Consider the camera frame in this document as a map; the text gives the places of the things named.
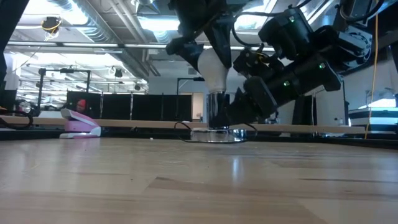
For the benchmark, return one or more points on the person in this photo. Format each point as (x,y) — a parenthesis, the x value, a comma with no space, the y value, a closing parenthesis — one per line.
(81,105)

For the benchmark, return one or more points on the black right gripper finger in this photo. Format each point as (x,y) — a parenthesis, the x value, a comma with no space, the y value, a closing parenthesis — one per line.
(236,112)

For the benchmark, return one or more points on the long ceiling light tube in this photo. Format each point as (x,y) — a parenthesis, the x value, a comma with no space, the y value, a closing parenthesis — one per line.
(93,45)

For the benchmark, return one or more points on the black partition panel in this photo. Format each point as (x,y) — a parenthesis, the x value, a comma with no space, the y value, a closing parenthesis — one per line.
(161,107)
(93,105)
(116,105)

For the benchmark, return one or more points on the white black layered table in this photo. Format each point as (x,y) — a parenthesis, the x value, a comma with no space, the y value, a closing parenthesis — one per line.
(373,119)

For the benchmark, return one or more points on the white board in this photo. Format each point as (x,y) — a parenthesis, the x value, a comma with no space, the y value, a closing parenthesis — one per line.
(329,109)

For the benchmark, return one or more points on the chrome lamp socket base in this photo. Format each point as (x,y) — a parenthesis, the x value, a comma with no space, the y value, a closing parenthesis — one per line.
(214,109)

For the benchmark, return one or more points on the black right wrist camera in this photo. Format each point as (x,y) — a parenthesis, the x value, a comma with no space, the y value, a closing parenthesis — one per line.
(255,67)

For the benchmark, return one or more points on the pink stapler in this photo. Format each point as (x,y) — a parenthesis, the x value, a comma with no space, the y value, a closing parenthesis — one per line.
(79,126)

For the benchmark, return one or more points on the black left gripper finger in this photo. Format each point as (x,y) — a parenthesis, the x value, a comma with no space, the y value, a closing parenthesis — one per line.
(186,48)
(224,37)

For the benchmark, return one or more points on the white lightbulb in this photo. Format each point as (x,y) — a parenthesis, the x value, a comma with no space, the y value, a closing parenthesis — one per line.
(214,74)

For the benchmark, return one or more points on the black aluminium table frame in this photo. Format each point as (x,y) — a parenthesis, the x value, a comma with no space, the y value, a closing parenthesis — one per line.
(37,134)

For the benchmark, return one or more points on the light wooden desk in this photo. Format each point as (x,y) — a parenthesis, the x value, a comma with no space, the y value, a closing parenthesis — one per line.
(140,124)

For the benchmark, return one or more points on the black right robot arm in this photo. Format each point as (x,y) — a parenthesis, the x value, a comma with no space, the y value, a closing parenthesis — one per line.
(311,77)

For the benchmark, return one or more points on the black ceiling-hung device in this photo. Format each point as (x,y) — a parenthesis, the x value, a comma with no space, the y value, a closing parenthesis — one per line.
(51,23)

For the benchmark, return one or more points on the black gantry frame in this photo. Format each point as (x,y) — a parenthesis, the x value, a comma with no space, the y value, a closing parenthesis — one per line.
(41,90)

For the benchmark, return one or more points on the black cabinet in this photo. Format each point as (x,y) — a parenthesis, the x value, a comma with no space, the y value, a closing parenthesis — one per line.
(303,110)

